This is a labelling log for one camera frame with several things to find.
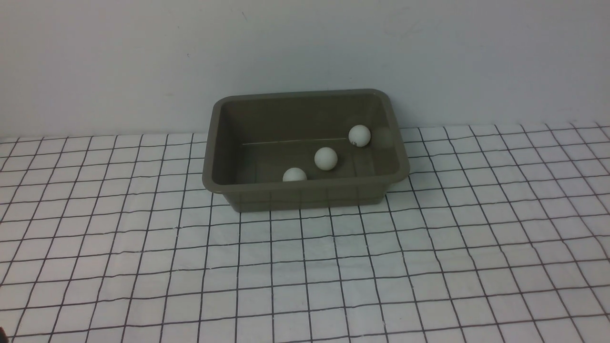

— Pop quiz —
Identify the white ball with logo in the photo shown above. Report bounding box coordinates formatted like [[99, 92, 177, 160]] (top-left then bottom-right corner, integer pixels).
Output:
[[282, 167, 307, 182]]

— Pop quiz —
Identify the plain white table-tennis ball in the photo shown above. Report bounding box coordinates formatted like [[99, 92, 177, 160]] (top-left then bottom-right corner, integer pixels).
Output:
[[314, 146, 338, 171]]

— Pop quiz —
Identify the white grid-pattern tablecloth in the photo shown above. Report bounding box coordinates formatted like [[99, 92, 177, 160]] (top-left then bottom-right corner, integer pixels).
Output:
[[0, 123, 610, 343]]

